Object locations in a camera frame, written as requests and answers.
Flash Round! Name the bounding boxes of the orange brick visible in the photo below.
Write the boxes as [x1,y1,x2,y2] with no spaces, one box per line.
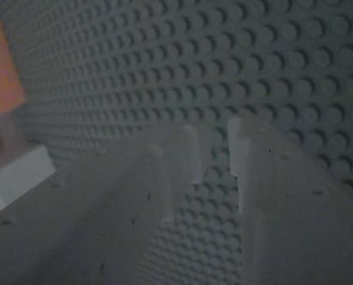
[0,19,26,123]

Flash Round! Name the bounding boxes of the grey studded baseplate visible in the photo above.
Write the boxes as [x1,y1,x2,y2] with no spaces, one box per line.
[0,0,353,285]

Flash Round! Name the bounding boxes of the grey white brick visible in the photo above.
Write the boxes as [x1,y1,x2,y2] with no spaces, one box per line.
[0,145,57,213]

